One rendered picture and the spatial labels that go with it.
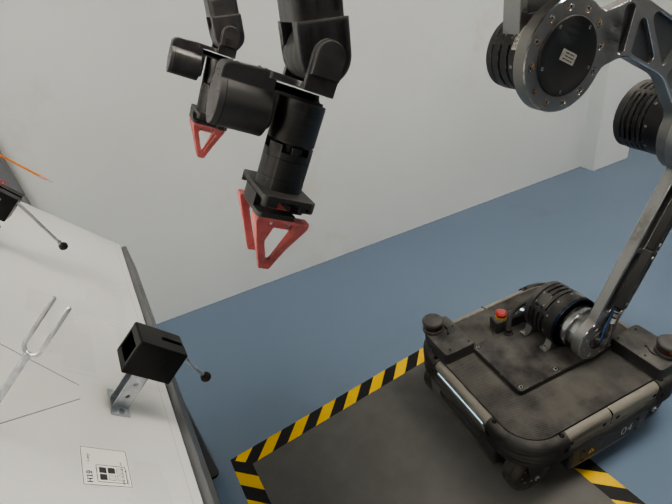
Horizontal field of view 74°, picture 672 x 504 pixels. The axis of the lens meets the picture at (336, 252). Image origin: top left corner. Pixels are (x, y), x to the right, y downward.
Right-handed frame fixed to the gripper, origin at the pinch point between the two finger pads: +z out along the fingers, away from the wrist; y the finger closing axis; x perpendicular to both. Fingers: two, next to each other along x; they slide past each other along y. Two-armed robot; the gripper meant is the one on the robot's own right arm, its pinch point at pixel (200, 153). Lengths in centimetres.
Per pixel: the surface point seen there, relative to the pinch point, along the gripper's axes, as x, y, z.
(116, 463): -14, 63, 20
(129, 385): -13, 54, 17
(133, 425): -12, 57, 21
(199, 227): 26, -100, 57
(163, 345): -10, 54, 12
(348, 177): 93, -100, 17
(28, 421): -22, 60, 17
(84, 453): -17, 63, 19
